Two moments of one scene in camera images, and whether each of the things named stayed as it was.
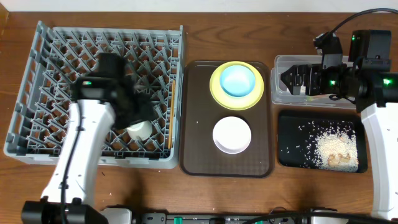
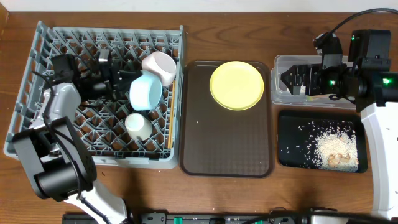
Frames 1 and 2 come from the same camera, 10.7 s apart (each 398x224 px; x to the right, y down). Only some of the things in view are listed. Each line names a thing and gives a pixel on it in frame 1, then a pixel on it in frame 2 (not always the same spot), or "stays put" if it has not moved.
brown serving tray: [199, 156] stays put
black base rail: [166, 218] stays put
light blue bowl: [237, 81] -> [145, 91]
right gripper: [312, 73] stays put
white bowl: [232, 135] -> [161, 63]
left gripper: [137, 109] -> [112, 80]
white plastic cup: [142, 129] stays put
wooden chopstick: [171, 112] stays put
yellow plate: [232, 102] stays put
